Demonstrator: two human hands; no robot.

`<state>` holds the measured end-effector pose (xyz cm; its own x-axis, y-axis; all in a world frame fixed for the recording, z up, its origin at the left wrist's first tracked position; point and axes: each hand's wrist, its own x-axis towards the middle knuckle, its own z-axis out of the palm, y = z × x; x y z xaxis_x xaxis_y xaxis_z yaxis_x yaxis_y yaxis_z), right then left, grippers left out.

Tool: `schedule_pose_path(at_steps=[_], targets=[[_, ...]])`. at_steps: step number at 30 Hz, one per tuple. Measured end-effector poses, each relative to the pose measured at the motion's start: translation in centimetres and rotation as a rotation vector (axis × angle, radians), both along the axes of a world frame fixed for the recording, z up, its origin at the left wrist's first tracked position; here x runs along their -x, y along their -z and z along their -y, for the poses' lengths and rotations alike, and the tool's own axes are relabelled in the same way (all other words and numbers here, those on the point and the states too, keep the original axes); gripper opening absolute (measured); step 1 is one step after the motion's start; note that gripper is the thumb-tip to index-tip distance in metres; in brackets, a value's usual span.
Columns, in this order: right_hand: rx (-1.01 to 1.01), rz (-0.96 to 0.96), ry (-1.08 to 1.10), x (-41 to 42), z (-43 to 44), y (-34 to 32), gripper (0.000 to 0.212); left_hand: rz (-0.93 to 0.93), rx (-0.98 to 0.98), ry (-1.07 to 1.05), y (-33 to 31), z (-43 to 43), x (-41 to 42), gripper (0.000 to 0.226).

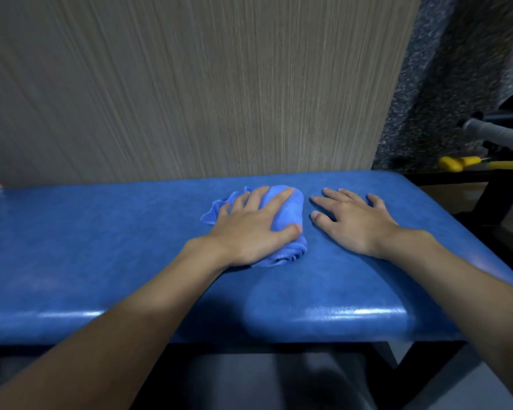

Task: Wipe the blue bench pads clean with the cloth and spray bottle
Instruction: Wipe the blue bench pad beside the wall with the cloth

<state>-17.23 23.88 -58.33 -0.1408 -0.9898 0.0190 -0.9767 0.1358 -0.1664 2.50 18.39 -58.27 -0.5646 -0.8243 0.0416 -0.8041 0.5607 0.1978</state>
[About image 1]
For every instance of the person's right hand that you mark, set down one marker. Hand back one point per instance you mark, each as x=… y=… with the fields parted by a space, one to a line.
x=359 y=228

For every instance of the person's left hand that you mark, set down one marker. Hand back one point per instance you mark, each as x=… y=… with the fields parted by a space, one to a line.
x=248 y=239

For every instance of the blue microfibre cloth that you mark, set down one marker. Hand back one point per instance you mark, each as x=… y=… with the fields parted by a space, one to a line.
x=293 y=209

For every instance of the blue bench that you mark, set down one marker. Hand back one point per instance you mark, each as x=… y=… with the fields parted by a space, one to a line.
x=111 y=251

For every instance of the person's right forearm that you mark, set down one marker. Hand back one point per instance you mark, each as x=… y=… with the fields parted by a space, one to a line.
x=474 y=290

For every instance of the person's left forearm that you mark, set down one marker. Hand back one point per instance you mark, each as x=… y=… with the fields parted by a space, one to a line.
x=90 y=350

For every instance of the yellow adjustment pin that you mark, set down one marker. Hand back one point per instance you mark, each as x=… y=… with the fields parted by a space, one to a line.
x=451 y=163

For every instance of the black exercise machine frame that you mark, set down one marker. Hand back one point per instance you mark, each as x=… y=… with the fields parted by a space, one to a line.
x=498 y=196

